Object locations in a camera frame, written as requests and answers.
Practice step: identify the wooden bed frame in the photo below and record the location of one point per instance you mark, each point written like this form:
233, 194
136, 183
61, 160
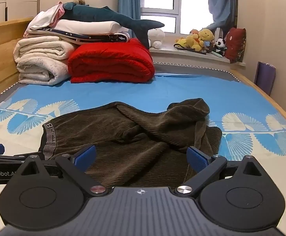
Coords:
0, 66

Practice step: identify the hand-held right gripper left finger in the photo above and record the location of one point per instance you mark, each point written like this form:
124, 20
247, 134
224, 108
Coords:
85, 156

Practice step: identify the purple paper bag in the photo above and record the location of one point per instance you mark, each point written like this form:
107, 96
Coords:
264, 77

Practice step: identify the blue and white bed sheet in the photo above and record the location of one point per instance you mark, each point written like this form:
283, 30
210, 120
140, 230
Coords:
182, 91

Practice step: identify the cream folded blanket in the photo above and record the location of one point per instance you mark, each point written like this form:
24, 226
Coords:
42, 46
39, 71

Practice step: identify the brown teddy bear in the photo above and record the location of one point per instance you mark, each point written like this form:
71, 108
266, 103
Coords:
81, 1

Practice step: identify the window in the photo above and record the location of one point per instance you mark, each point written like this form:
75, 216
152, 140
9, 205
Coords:
162, 7

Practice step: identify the white plush toy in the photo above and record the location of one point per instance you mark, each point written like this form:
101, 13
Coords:
156, 38

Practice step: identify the red cushion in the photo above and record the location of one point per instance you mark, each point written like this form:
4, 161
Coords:
235, 44

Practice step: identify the teal shark plush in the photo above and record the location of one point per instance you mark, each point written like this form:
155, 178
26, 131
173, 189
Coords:
96, 13

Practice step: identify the pink cloth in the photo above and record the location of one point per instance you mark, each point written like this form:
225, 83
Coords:
61, 9

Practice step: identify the blue curtain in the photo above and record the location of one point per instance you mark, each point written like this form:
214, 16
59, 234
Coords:
129, 0
222, 2

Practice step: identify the yellow dog plush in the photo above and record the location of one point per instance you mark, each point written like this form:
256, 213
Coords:
191, 41

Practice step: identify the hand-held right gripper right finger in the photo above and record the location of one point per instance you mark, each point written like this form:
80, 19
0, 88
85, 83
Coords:
197, 159

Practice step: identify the white window sill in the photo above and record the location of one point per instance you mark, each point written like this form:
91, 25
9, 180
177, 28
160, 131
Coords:
182, 55

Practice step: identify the white folded cloth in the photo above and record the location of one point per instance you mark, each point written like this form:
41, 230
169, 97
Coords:
46, 16

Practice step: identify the red folded quilt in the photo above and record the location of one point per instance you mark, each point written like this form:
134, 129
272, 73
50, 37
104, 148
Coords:
113, 59

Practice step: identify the white folded blanket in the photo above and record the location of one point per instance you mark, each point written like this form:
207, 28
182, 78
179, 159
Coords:
89, 27

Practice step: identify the navy star-print blanket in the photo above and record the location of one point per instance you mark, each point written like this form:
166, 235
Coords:
96, 38

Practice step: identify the panda plush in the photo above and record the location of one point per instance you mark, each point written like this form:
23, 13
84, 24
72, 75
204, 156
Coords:
220, 44

